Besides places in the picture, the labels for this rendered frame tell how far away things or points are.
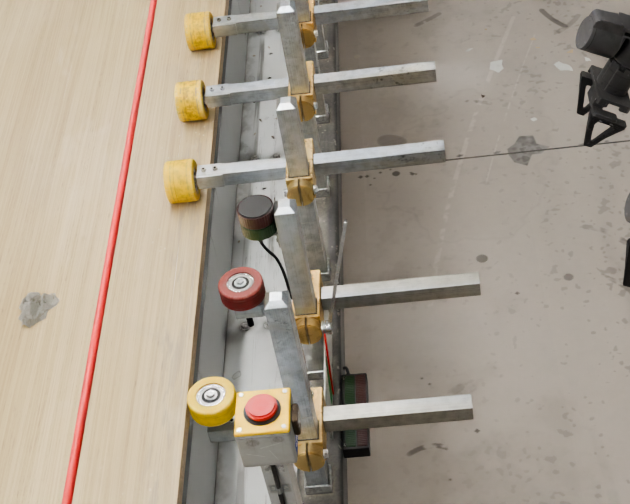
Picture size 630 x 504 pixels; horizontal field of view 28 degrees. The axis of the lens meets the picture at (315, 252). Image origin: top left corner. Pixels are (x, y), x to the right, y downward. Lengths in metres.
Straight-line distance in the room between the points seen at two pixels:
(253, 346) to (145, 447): 0.54
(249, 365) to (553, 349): 1.03
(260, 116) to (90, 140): 0.56
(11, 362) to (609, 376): 1.56
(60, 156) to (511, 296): 1.33
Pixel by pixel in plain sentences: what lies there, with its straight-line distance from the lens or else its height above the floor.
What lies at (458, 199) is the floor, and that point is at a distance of 3.64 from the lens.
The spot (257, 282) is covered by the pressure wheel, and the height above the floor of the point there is 0.91.
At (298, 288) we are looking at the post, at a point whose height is 0.94.
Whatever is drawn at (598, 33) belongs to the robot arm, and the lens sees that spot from 2.15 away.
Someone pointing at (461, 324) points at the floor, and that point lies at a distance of 3.30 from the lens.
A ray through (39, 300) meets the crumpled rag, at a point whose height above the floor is 0.92.
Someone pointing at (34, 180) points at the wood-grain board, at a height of 0.90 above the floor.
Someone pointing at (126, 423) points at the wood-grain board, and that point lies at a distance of 2.05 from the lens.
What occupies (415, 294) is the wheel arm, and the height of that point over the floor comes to 0.85.
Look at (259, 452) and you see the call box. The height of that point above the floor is 1.18.
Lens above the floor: 2.43
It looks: 43 degrees down
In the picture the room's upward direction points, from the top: 11 degrees counter-clockwise
